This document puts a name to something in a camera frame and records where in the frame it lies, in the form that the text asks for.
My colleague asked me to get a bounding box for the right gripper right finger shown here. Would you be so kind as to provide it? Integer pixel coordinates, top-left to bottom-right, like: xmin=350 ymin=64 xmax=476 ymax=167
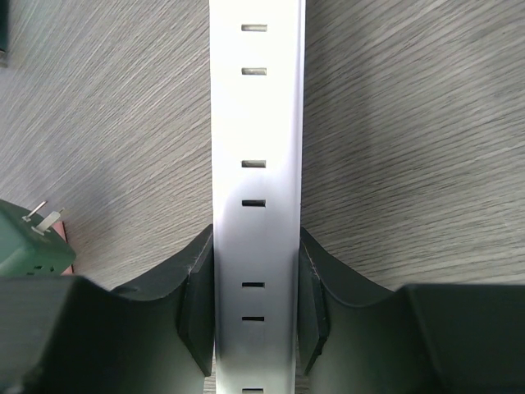
xmin=298 ymin=231 xmax=524 ymax=393

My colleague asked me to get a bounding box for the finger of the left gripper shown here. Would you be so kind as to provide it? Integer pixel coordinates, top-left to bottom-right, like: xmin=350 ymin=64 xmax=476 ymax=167
xmin=0 ymin=0 xmax=9 ymax=67

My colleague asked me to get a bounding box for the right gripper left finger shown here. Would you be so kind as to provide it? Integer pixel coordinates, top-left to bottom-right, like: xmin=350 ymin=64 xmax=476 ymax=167
xmin=1 ymin=227 xmax=215 ymax=393

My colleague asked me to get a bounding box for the dark green cube plug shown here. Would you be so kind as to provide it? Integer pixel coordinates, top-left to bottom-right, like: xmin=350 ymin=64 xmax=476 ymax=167
xmin=1 ymin=200 xmax=76 ymax=277

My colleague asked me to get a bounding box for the pink cube plug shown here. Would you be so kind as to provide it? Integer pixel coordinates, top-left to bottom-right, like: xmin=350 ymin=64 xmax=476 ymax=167
xmin=52 ymin=221 xmax=74 ymax=275

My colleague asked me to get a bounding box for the white power strip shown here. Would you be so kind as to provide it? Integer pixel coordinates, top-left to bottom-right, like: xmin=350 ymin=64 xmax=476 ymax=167
xmin=209 ymin=1 xmax=306 ymax=393

